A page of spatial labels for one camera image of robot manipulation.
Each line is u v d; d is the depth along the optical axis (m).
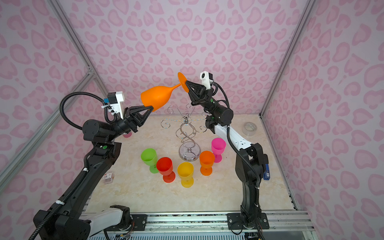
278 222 0.75
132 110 0.53
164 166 0.82
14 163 0.53
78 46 0.81
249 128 1.11
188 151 0.98
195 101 0.58
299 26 0.75
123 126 0.53
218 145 0.86
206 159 0.81
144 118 0.55
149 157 0.88
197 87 0.58
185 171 0.80
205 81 0.61
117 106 0.50
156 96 0.54
